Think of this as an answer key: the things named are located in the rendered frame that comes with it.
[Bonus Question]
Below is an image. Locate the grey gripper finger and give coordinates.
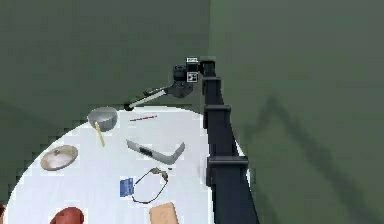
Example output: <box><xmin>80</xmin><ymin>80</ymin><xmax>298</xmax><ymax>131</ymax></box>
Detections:
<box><xmin>123</xmin><ymin>85</ymin><xmax>170</xmax><ymax>112</ymax></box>

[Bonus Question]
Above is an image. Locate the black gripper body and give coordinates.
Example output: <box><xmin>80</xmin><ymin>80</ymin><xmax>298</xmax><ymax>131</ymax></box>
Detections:
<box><xmin>167</xmin><ymin>64</ymin><xmax>195</xmax><ymax>99</ymax></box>

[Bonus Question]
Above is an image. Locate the white round dining table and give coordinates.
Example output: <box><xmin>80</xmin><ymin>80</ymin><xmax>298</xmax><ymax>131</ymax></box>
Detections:
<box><xmin>1</xmin><ymin>105</ymin><xmax>252</xmax><ymax>224</ymax></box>

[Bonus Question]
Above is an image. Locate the red apple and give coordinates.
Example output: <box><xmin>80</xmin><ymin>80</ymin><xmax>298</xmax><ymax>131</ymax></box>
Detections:
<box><xmin>49</xmin><ymin>206</ymin><xmax>85</xmax><ymax>224</ymax></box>

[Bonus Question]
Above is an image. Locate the red thin pencil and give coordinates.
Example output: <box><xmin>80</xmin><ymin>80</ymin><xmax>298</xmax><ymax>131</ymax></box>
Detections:
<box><xmin>129</xmin><ymin>115</ymin><xmax>158</xmax><ymax>122</ymax></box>

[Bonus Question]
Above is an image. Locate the grey metal bowl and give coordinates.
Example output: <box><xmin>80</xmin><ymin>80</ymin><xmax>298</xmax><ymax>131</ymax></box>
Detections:
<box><xmin>86</xmin><ymin>106</ymin><xmax>119</xmax><ymax>133</ymax></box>

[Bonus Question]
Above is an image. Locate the yellow stick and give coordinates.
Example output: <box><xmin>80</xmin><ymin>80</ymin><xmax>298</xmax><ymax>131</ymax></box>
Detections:
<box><xmin>94</xmin><ymin>121</ymin><xmax>107</xmax><ymax>148</ymax></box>

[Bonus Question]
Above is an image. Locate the blue card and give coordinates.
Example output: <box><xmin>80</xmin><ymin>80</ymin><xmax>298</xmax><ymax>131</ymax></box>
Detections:
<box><xmin>119</xmin><ymin>177</ymin><xmax>135</xmax><ymax>198</ymax></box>

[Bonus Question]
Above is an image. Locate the grey round lid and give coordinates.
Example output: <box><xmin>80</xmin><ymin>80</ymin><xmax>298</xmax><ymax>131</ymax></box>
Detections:
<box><xmin>40</xmin><ymin>144</ymin><xmax>79</xmax><ymax>172</ymax></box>

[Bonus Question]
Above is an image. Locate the tan rectangular board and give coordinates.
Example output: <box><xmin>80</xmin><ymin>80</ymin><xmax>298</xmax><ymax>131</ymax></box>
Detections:
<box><xmin>148</xmin><ymin>201</ymin><xmax>180</xmax><ymax>224</ymax></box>

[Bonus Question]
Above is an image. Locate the black wire loop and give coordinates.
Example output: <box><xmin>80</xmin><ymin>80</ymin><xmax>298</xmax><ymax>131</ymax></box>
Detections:
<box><xmin>131</xmin><ymin>167</ymin><xmax>170</xmax><ymax>205</ymax></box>

